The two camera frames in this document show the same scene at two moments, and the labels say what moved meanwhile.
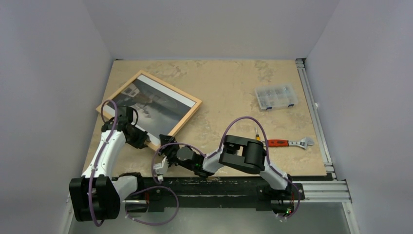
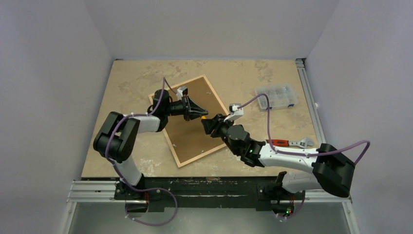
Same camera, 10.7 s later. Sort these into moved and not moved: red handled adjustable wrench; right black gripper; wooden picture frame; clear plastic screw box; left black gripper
Moved: left black gripper; wooden picture frame; right black gripper
Not moved: red handled adjustable wrench; clear plastic screw box
